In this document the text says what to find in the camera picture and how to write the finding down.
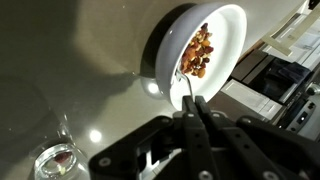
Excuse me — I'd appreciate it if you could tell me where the white ceramic bowl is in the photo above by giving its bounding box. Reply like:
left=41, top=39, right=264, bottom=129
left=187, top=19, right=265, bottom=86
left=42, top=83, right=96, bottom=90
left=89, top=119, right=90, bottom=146
left=155, top=2, right=247, bottom=110

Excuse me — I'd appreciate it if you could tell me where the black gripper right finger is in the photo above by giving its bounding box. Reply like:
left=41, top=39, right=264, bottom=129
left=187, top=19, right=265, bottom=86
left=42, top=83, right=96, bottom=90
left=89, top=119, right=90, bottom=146
left=195, top=96, right=291, bottom=180

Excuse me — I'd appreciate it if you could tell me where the mixed nuts and fruit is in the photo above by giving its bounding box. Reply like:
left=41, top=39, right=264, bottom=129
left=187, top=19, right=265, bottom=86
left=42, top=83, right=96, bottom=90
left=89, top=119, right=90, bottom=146
left=180, top=23, right=214, bottom=78

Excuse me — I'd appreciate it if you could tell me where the clear drinking glass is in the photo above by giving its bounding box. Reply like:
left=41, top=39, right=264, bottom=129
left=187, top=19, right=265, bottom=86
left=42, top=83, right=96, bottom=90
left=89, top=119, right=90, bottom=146
left=33, top=113, right=90, bottom=180

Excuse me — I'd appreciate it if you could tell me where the black kitchen stove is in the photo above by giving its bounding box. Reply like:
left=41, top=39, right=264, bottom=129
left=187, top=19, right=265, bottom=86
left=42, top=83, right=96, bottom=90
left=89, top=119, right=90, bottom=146
left=231, top=50, right=316, bottom=133

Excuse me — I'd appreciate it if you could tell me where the metal spoon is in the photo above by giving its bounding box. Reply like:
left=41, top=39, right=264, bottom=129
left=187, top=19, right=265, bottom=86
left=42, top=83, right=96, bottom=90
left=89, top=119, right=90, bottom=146
left=175, top=60, right=194, bottom=98

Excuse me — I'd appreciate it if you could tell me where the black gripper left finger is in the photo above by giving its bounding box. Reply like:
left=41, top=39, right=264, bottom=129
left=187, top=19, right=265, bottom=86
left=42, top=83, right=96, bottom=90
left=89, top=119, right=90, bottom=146
left=182, top=96, right=219, bottom=180

